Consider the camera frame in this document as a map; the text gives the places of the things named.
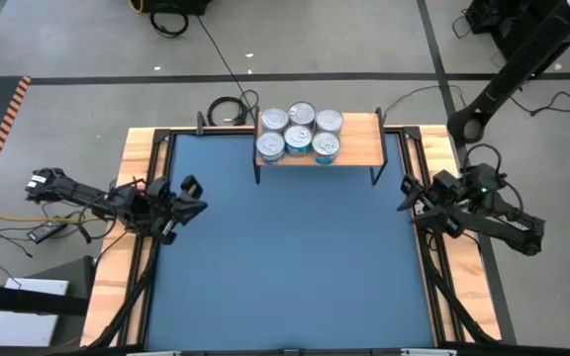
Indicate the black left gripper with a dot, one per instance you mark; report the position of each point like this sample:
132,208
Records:
159,207

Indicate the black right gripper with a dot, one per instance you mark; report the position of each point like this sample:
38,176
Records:
443,198

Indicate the blue label tuna can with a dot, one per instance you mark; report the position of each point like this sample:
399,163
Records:
271,160
270,145

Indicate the teal Trader Joe's tuna can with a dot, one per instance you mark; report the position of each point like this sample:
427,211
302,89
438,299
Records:
325,145
326,161

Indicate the silver-lidded tuna can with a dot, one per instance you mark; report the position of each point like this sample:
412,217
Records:
329,121
298,139
302,115
299,154

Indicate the green Bumble Bee tuna can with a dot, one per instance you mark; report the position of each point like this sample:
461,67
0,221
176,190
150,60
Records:
274,120

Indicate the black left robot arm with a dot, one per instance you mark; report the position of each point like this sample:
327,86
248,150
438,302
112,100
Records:
67,190

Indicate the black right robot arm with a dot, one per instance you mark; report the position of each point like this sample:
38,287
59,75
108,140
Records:
503,217

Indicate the wooden shelf with black legs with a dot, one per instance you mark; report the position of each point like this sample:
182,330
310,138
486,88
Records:
361,143

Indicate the dark grey cabinet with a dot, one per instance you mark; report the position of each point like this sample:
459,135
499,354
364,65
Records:
74,277

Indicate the black power adapter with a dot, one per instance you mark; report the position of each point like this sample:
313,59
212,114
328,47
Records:
47,232

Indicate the black perforated tower stand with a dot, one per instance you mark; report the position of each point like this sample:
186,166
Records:
522,54

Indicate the black beam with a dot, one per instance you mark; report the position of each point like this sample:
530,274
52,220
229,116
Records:
18,299

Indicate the white board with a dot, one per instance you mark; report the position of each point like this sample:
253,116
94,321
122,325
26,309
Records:
23,326

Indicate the black box with yellow trim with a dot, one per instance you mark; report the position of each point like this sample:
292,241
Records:
176,5

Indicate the white bracket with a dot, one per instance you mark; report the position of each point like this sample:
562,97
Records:
154,353
428,352

